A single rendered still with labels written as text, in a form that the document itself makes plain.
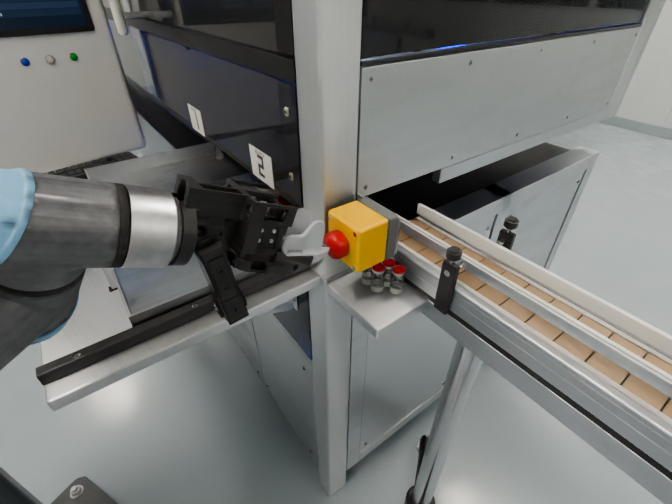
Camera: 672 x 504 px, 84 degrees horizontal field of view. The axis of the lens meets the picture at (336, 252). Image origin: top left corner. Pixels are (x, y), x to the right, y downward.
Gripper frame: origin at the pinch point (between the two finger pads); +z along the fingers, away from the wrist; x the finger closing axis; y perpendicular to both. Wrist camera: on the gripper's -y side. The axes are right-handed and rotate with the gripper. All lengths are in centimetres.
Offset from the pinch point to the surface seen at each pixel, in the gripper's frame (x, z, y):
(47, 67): 108, -22, 0
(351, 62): 5.6, -0.8, 23.5
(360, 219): -1.3, 3.8, 5.9
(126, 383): 86, 8, -106
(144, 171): 70, -3, -14
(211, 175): 57, 9, -8
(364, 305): -2.9, 10.5, -7.6
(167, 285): 20.0, -10.9, -17.5
